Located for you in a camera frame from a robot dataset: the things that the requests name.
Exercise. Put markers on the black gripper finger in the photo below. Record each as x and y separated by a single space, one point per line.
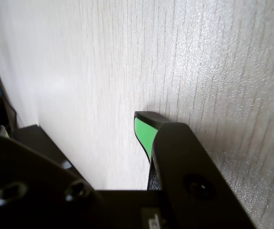
27 186

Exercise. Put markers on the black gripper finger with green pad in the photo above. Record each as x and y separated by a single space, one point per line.
184 155

